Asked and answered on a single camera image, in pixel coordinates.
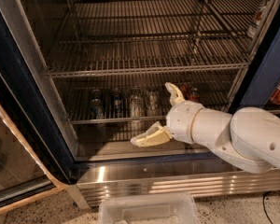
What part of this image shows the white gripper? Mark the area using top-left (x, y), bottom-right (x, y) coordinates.
top-left (131, 82), bottom-right (204, 147)

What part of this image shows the blue pepsi can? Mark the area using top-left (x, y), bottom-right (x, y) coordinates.
top-left (91, 89), bottom-right (103, 100)
top-left (91, 99), bottom-right (104, 119)
top-left (112, 89), bottom-right (122, 114)

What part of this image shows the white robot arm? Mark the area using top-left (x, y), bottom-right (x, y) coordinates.
top-left (131, 82), bottom-right (280, 174)

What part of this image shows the rear silver soda can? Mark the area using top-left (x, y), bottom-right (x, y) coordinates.
top-left (146, 88), bottom-right (159, 110)

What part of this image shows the silver soda can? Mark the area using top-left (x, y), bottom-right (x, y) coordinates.
top-left (146, 88), bottom-right (159, 110)
top-left (130, 95), bottom-right (143, 118)

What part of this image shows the front red soda can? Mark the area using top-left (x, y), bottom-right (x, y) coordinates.
top-left (188, 87), bottom-right (200, 103)

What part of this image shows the red soda can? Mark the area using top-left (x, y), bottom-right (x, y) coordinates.
top-left (180, 83), bottom-right (189, 100)
top-left (188, 87), bottom-right (200, 103)

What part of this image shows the front silver soda can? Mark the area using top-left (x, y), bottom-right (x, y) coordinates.
top-left (130, 95), bottom-right (143, 118)

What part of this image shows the rear red soda can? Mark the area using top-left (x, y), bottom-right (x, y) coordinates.
top-left (180, 83), bottom-right (189, 100)

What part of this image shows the white bottle on shelf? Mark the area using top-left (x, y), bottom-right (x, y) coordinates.
top-left (246, 0), bottom-right (271, 38)

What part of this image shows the open glass fridge door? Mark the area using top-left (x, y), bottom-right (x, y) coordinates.
top-left (0, 59), bottom-right (69, 217)

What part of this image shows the clear plastic bin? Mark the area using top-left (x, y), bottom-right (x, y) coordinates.
top-left (98, 192), bottom-right (201, 224)

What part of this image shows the bottom wire fridge shelf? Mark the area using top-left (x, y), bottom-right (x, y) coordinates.
top-left (63, 71), bottom-right (235, 125)

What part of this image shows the wire fridge shelf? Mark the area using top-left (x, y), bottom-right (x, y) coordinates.
top-left (45, 34), bottom-right (250, 78)
top-left (73, 0), bottom-right (261, 38)
top-left (63, 71), bottom-right (235, 125)

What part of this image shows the upper wire fridge shelf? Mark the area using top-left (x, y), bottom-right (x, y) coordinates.
top-left (73, 0), bottom-right (261, 38)

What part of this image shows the middle wire fridge shelf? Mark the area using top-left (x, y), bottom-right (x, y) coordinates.
top-left (45, 34), bottom-right (250, 78)

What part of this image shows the black cable on floor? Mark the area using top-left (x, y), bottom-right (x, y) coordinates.
top-left (262, 189), bottom-right (280, 224)

